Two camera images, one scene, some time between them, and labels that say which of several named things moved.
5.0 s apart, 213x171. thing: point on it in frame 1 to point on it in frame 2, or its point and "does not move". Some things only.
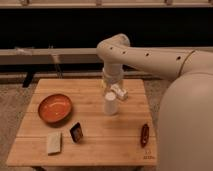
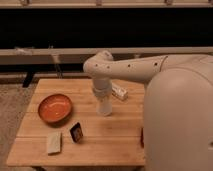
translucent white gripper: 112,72 to 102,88
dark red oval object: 144,137 does not move
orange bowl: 55,108 does not move
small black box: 76,132 does not move
